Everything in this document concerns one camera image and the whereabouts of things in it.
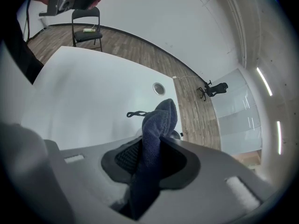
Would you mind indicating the frosted glass partition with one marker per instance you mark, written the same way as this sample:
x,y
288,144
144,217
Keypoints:
x,y
238,115

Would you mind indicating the small pale yellow bottle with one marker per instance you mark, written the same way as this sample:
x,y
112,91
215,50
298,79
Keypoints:
x,y
89,30

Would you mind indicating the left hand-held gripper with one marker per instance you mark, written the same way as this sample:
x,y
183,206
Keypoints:
x,y
65,0

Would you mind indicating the round grey table grommet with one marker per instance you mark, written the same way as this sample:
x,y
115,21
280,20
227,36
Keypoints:
x,y
159,88

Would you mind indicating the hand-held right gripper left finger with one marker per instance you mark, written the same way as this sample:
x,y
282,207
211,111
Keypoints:
x,y
93,176

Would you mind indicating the black folding chair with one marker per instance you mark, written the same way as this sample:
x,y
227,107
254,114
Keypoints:
x,y
86,35

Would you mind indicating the person's left hand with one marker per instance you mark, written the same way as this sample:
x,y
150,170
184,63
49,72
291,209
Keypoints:
x,y
97,2

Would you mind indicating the white ceiling conduit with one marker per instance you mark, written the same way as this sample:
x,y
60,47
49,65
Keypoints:
x,y
238,24

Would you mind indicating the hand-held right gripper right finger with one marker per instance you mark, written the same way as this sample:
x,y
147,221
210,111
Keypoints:
x,y
210,190

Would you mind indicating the long ceiling light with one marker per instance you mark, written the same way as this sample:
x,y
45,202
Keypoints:
x,y
264,81
279,137

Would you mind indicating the black office chair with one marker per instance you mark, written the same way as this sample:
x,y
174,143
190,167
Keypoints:
x,y
215,90

